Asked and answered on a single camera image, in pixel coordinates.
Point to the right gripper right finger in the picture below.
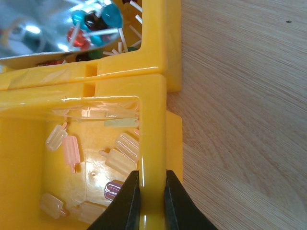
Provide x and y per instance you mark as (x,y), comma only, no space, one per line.
(180,211)

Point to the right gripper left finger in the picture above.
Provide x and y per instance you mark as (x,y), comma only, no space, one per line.
(124,211)

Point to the yellow popsicle candy bin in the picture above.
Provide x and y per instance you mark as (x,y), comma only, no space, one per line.
(64,156)

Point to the yellow lollipop bin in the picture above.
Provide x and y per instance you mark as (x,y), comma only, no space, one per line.
(156,31)

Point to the metal scoop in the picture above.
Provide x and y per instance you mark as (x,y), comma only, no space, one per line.
(34,31)

